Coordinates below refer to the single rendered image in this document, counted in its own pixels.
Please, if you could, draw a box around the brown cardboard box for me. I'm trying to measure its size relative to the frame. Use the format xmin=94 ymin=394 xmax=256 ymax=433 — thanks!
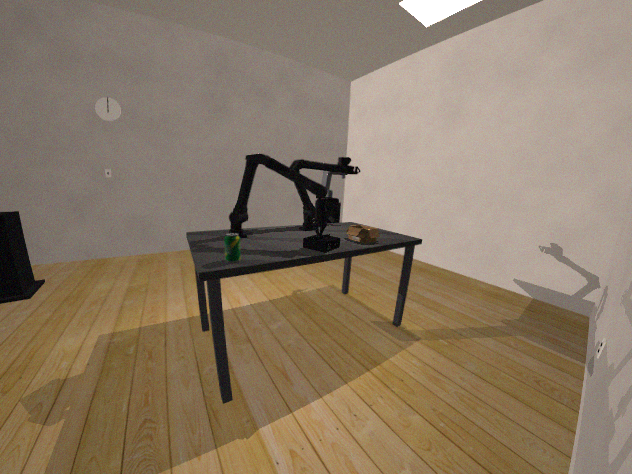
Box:
xmin=347 ymin=225 xmax=380 ymax=244

